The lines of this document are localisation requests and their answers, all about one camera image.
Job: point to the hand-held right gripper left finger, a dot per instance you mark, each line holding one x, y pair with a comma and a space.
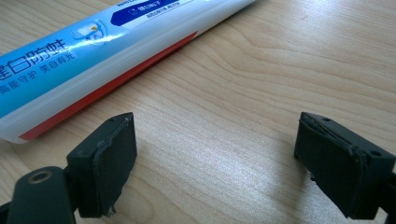
109, 168

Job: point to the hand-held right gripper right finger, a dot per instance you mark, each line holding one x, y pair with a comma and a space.
339, 168

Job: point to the blue white toothpaste tube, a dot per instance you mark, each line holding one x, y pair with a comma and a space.
77, 65

